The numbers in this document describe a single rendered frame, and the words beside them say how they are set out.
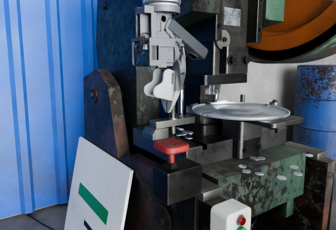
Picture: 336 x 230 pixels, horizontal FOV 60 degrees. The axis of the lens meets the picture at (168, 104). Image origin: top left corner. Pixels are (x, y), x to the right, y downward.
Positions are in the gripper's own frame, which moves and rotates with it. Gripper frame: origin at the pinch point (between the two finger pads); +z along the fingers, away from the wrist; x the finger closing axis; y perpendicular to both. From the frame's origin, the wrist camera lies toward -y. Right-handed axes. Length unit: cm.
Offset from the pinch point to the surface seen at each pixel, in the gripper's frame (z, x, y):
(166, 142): 7.9, -0.6, 0.7
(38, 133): 34, -135, 2
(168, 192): 17.5, 3.2, 2.7
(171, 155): 10.5, 0.8, 0.4
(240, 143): 14.3, -5.2, -28.5
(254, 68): 0, -138, -197
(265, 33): -20, -28, -68
